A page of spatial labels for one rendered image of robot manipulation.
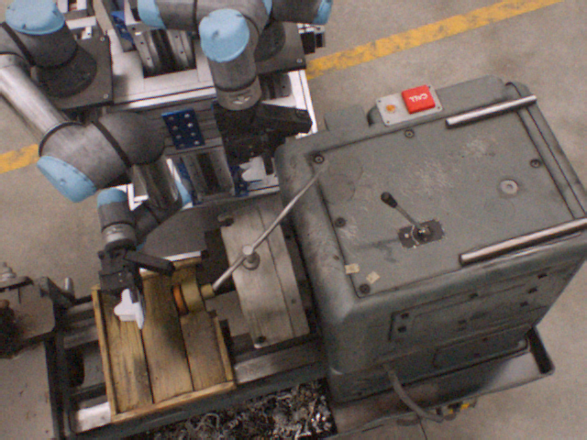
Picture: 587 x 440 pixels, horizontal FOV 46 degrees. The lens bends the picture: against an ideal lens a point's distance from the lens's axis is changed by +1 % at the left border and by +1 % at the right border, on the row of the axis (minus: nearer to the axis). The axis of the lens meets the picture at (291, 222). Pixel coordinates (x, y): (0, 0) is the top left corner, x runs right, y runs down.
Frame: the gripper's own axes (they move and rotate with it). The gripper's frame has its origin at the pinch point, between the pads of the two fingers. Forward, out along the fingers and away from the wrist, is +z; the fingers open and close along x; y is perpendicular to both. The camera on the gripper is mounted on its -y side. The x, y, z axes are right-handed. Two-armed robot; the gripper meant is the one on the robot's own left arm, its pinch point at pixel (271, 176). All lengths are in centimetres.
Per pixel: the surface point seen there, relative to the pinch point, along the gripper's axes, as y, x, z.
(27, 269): 100, -105, 116
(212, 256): 16.4, -3.3, 21.8
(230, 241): 11.4, -0.4, 15.4
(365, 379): -11, 8, 73
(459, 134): -42.4, -8.6, 11.3
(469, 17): -118, -169, 100
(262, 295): 8.0, 10.8, 21.8
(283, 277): 2.8, 9.1, 19.9
